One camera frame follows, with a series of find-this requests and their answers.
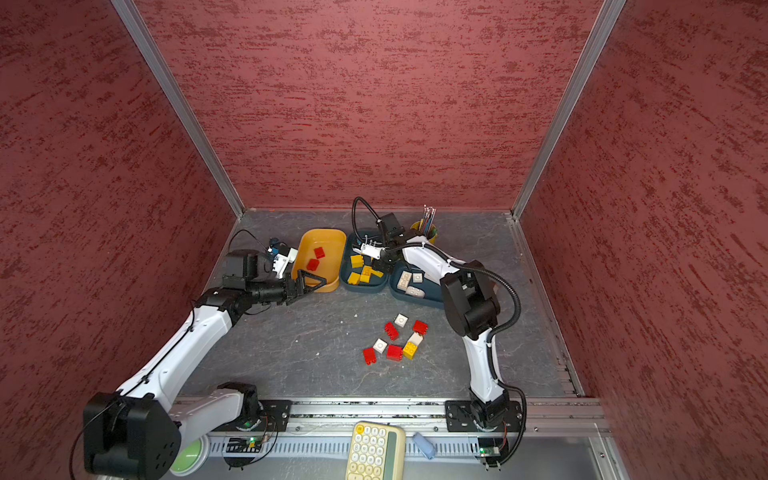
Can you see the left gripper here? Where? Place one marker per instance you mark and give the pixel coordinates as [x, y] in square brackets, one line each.
[302, 292]

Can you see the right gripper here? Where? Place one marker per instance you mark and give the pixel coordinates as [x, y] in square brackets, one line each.
[387, 263]

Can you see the white long lego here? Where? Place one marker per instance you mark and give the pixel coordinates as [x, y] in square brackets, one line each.
[414, 292]
[404, 280]

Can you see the yellow rectangular bin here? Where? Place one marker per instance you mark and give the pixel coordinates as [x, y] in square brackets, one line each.
[333, 242]

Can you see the white long lego bottom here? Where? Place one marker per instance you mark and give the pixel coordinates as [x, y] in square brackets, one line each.
[414, 292]

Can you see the teal bin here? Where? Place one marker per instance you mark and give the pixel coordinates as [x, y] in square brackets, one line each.
[433, 295]
[358, 273]

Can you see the small white lego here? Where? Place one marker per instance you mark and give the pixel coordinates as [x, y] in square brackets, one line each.
[401, 320]
[380, 346]

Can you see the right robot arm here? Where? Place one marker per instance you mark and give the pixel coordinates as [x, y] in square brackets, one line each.
[478, 305]

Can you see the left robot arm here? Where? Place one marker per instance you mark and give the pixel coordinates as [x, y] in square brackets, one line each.
[136, 432]

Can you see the yellow pen cup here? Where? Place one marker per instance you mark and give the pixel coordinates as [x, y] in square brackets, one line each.
[429, 231]

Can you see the pens in cup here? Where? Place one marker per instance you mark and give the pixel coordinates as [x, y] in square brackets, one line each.
[428, 215]

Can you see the left circuit board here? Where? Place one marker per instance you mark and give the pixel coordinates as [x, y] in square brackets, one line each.
[241, 445]

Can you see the circuit board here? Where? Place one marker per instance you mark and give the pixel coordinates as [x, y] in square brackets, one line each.
[491, 447]
[241, 445]

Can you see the yellow green calculator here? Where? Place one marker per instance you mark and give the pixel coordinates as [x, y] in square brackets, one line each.
[377, 452]

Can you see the blue eraser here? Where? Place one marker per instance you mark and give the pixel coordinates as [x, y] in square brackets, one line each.
[425, 446]

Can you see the green round button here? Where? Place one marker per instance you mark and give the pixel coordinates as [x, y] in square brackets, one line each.
[191, 459]

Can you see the right circuit board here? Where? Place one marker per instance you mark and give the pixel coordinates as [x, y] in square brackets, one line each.
[491, 447]

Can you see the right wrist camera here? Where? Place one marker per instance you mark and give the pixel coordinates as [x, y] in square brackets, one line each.
[370, 250]

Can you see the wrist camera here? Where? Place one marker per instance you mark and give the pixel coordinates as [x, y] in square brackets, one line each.
[282, 258]
[370, 250]

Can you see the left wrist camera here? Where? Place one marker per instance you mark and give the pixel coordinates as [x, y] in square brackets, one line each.
[282, 258]

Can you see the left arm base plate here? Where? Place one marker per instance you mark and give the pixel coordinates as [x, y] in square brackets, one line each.
[273, 414]

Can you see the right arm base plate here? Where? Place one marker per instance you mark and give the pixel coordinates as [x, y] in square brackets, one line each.
[459, 418]

